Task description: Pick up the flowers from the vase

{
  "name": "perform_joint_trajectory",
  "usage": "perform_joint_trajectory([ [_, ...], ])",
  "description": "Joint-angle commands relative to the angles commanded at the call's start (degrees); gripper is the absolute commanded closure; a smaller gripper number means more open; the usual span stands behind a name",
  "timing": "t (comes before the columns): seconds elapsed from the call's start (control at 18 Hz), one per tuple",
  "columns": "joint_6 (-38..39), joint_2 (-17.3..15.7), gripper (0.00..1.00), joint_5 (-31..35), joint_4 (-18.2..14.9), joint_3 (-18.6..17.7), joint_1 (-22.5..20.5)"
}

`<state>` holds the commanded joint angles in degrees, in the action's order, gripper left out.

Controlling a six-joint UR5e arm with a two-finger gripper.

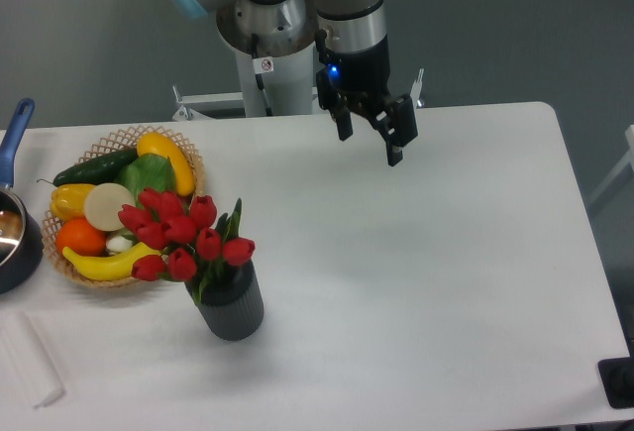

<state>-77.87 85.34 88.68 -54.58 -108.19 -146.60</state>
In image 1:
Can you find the woven wicker basket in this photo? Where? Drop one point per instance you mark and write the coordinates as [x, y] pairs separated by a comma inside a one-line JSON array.
[[122, 139]]

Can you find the green leafy lettuce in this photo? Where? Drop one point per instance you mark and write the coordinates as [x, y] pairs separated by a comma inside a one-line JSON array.
[[148, 170]]

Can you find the white garlic bulb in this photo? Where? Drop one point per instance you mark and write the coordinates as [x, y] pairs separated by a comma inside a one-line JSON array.
[[117, 243]]

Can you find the yellow banana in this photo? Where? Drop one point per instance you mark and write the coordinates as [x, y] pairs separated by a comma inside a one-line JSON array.
[[109, 268]]

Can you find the white frame at right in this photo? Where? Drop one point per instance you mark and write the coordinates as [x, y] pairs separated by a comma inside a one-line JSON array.
[[618, 176]]

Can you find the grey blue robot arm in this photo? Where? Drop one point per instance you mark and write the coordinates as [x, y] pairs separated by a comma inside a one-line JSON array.
[[294, 55]]

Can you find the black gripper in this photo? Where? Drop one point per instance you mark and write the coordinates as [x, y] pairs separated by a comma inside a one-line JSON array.
[[357, 82]]

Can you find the dark pot blue handle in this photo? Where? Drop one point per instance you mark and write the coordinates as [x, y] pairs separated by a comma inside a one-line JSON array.
[[21, 238]]

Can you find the orange fruit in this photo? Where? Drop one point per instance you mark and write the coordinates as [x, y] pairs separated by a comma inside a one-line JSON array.
[[79, 235]]

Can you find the green cucumber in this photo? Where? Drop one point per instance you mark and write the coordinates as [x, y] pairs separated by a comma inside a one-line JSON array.
[[95, 171]]

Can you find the black device at edge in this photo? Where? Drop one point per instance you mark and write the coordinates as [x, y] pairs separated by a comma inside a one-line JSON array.
[[617, 380]]

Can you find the red tulip bouquet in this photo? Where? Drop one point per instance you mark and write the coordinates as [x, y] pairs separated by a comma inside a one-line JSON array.
[[190, 243]]

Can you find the dark grey ribbed vase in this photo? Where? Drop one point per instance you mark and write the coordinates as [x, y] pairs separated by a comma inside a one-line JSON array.
[[229, 300]]

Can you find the cream round disc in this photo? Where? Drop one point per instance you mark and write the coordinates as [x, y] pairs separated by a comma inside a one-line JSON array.
[[103, 203]]

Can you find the yellow squash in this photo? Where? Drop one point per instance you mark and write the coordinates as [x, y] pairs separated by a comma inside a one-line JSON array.
[[163, 146]]

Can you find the yellow bell pepper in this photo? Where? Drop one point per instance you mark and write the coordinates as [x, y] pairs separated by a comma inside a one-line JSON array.
[[67, 201]]

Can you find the white folded cloth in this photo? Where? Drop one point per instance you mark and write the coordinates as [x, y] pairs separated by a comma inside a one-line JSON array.
[[30, 360]]

